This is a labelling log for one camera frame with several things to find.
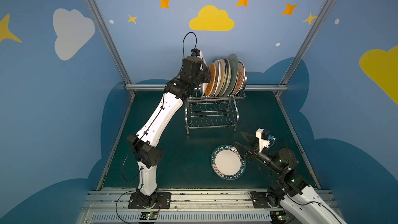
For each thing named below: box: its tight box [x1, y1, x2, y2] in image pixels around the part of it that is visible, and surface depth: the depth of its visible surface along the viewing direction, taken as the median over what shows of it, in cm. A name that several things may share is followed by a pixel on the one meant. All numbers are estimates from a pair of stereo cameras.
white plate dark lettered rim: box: [210, 144, 247, 181], surface depth 86 cm
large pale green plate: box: [225, 52, 239, 97], surface depth 76 cm
